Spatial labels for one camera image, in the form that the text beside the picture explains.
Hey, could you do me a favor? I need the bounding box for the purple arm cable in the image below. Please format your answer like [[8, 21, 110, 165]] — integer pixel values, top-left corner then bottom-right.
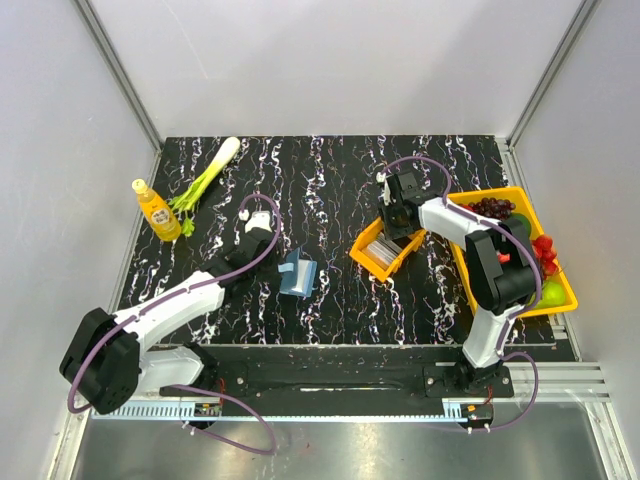
[[377, 155, 546, 433], [67, 193, 281, 455]]

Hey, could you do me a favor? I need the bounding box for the small orange card bin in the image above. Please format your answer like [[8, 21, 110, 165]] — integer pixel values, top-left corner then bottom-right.
[[349, 217, 426, 282]]

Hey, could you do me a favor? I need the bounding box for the yellow juice bottle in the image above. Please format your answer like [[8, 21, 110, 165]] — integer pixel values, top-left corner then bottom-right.
[[131, 179, 181, 242]]

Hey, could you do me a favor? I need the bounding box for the dark green avocado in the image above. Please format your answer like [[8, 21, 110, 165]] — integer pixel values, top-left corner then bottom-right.
[[510, 213, 532, 237]]

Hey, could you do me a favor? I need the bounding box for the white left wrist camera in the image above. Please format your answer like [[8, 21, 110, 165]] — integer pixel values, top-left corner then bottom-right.
[[238, 209, 272, 233]]

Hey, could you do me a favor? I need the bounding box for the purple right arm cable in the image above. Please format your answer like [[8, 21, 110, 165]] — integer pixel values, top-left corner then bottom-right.
[[377, 155, 546, 433]]

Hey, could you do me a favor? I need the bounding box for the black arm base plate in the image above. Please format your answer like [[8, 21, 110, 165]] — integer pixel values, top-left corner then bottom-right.
[[159, 344, 515, 400]]

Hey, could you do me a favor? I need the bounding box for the black marble pattern mat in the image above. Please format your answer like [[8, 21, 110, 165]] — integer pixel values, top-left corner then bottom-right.
[[99, 134, 581, 361]]

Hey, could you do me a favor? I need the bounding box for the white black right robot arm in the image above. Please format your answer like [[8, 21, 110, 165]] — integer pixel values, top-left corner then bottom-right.
[[376, 171, 542, 396]]

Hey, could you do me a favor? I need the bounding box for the dark purple grape bunch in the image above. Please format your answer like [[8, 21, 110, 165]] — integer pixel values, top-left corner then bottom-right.
[[468, 197, 516, 221]]

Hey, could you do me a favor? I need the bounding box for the light green apple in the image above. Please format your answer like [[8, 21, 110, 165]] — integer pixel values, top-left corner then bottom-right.
[[535, 280, 568, 309]]

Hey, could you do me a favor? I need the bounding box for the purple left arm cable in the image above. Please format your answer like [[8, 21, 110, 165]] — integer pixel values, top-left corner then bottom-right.
[[67, 193, 281, 455]]

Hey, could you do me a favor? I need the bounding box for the white slotted cable duct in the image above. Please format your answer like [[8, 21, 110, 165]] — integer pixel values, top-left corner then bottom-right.
[[91, 400, 468, 424]]

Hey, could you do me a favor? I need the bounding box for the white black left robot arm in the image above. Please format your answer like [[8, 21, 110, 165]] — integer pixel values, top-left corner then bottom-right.
[[59, 227, 278, 415]]

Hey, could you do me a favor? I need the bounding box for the green white leek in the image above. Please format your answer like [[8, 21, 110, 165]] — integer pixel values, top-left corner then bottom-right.
[[169, 137, 241, 238]]

